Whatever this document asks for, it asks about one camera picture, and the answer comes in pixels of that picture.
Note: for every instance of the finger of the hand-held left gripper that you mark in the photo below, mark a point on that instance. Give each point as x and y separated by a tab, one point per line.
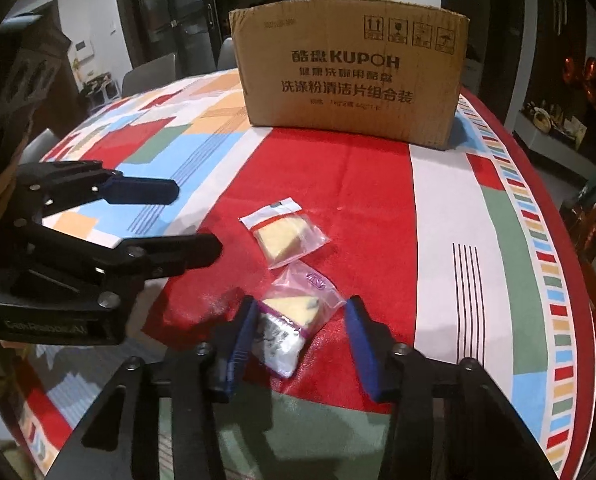
143	191
188	252

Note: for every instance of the red foil balloon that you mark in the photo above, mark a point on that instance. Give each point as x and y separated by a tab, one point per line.
585	80

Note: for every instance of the white wall switch panel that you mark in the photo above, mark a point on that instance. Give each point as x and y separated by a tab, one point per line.
84	47

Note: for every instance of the wooden chair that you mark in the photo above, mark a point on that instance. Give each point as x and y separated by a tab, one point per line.
592	245

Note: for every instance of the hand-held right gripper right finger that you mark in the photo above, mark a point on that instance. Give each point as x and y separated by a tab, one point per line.
360	345

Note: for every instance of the white low cabinet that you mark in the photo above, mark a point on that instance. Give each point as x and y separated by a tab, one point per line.
562	135

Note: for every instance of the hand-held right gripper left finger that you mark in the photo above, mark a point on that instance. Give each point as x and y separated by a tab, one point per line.
243	340

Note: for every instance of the brown cardboard box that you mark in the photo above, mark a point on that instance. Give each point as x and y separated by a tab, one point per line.
348	110

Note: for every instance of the colourful printed tablecloth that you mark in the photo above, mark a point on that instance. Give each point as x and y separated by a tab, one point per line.
377	200

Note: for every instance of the glass sliding door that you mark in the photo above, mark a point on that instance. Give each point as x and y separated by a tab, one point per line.
173	10

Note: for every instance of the red strip cake packet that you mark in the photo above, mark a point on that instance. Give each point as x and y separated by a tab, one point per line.
283	237

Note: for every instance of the purple strip cake packet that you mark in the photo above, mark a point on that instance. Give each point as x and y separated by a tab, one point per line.
288	320

